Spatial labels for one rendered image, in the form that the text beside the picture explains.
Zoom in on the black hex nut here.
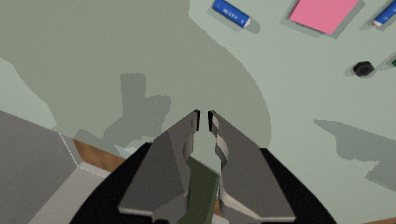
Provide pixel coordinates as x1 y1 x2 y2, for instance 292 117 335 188
353 61 374 77

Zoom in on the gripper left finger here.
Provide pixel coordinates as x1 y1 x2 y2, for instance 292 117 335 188
69 109 200 224

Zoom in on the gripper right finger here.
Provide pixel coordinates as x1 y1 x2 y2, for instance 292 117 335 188
208 110 337 224

